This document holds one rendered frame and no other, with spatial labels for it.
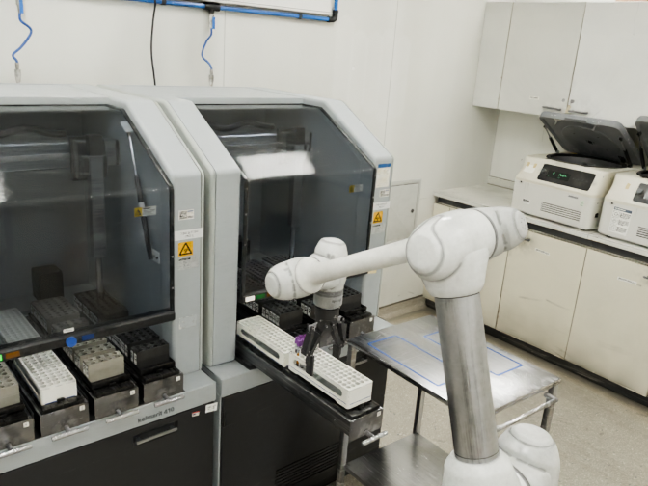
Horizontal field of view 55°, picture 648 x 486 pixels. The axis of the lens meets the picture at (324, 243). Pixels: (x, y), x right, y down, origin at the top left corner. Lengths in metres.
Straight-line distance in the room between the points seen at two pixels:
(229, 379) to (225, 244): 0.47
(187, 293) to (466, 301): 1.03
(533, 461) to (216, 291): 1.13
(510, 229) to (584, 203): 2.51
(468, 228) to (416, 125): 2.96
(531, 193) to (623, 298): 0.83
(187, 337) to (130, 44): 1.46
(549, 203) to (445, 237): 2.80
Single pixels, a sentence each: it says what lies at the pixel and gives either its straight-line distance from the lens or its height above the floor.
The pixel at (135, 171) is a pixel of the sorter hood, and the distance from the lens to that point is 1.98.
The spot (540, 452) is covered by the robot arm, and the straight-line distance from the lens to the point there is 1.65.
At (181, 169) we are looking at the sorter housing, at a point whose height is 1.45.
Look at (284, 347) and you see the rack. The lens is 2.15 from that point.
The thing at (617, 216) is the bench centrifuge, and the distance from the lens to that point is 3.89.
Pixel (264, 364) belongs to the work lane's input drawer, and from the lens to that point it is 2.18.
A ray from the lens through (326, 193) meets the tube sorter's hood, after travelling 2.31.
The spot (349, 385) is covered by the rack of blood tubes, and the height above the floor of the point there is 0.88.
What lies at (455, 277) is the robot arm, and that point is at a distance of 1.34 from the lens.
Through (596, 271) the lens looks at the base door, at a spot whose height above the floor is 0.70.
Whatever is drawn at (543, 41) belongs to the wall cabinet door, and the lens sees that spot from 4.44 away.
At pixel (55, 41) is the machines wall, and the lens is 2.96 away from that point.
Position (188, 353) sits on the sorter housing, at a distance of 2.20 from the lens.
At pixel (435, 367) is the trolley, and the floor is 0.82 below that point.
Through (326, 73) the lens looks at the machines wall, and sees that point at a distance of 3.70.
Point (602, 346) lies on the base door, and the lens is 4.08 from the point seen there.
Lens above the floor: 1.84
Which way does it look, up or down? 18 degrees down
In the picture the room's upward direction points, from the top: 4 degrees clockwise
